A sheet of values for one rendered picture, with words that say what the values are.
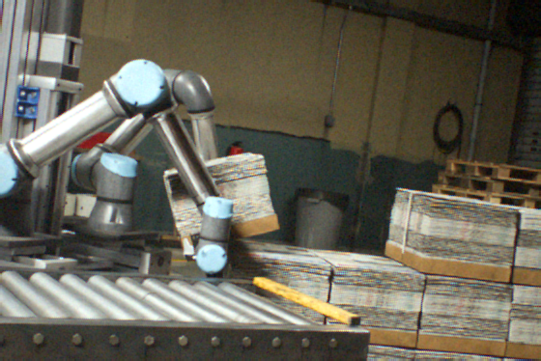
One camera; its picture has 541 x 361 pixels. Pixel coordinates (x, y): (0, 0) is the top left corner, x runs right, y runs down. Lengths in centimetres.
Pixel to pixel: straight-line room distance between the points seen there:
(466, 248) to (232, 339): 124
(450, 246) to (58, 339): 150
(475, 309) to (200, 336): 134
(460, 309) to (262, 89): 736
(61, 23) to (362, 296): 118
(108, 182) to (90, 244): 20
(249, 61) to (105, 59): 160
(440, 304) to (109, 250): 103
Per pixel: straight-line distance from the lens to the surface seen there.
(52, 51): 274
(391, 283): 273
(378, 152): 1072
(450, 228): 278
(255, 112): 996
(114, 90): 229
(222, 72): 977
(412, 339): 278
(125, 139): 305
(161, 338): 165
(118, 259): 285
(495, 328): 288
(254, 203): 264
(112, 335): 161
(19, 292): 188
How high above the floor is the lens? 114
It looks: 3 degrees down
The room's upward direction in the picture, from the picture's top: 8 degrees clockwise
